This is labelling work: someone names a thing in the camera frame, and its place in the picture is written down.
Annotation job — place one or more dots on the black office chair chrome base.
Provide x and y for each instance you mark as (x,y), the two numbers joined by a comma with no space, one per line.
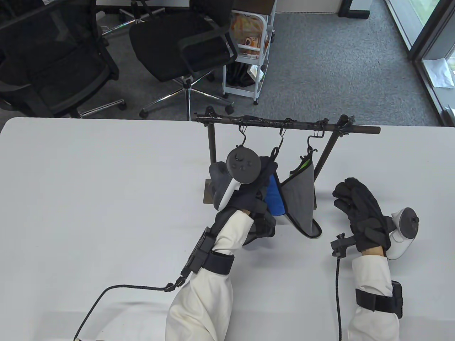
(160,49)
(122,25)

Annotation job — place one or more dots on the orange white snack box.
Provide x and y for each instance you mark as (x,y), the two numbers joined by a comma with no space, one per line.
(250,43)

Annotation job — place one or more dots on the person's left hand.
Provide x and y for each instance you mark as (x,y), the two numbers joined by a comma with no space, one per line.
(256,195)

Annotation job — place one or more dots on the white paper sheet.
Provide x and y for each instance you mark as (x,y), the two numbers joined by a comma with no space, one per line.
(440,72)

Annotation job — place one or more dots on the dark wooden hanging rack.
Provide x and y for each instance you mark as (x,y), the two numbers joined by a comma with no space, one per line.
(362,130)

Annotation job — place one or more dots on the black window frame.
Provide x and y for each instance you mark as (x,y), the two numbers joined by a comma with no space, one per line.
(432,32)

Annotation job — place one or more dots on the dark grey hand towel blue lining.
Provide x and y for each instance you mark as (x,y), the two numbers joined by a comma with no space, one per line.
(275,197)

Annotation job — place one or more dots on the person's right forearm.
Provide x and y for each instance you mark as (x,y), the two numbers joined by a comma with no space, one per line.
(373,277)

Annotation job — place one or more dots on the white packet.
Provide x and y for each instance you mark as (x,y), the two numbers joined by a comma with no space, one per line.
(256,72)

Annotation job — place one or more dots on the black desk leg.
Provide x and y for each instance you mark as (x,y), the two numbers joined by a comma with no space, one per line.
(353,9)

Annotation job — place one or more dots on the orange snack bag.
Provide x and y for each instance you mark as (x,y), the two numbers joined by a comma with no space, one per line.
(241,23)

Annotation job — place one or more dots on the person's left forearm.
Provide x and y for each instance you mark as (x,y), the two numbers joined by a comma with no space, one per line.
(209,302)

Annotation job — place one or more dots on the white rolling cart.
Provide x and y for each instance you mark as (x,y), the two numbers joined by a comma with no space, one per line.
(241,91)

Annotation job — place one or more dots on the black mesh office chair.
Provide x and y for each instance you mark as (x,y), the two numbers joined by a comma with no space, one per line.
(53,71)

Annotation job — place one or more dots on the black bag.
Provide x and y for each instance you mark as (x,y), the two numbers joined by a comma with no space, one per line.
(238,74)

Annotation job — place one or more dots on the person's right hand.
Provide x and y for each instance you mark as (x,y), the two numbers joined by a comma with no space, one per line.
(366,216)

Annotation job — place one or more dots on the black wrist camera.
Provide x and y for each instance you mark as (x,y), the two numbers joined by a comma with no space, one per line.
(341,245)

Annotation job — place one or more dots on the black metal s-hook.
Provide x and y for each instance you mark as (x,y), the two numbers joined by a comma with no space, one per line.
(242,136)
(280,140)
(310,140)

